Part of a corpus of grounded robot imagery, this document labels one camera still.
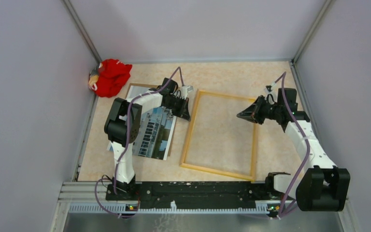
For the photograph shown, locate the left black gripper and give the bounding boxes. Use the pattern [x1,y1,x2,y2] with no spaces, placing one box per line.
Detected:
[164,96,191,121]

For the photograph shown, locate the brown cardboard backing board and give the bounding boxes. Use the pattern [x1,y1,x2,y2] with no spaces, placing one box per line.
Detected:
[125,83,178,158]

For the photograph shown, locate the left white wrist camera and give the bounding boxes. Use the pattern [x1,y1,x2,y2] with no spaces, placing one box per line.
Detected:
[179,85,194,98]

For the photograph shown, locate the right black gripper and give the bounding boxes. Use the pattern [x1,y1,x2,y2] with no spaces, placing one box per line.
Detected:
[236,95,281,125]

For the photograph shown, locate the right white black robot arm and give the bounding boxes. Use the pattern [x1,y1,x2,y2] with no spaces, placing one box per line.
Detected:
[237,88,351,212]

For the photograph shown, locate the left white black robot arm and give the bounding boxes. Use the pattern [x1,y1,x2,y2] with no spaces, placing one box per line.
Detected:
[104,78,194,200]

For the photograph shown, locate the clear acrylic sheet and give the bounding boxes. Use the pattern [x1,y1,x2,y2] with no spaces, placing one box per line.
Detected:
[187,94,257,177]

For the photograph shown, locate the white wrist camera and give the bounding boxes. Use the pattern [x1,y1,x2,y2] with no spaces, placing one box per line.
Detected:
[265,83,275,94]
[179,85,194,98]

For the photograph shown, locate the yellow wooden picture frame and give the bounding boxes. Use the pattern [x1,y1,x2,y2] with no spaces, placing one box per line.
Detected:
[179,89,259,182]

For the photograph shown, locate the red crumpled cloth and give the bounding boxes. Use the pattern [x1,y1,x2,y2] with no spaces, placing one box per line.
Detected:
[88,59,133,98]

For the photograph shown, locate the aluminium rail with cable duct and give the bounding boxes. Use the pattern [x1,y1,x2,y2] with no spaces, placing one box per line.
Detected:
[57,181,349,215]

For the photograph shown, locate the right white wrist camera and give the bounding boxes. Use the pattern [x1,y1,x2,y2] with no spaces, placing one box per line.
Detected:
[265,83,275,94]

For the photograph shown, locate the building photo print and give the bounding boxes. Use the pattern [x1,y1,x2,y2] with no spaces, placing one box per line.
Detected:
[104,86,177,162]

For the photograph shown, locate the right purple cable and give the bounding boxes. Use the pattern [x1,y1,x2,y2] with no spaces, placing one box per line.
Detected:
[270,71,311,220]

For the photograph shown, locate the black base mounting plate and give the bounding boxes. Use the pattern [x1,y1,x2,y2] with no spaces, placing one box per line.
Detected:
[105,181,283,209]

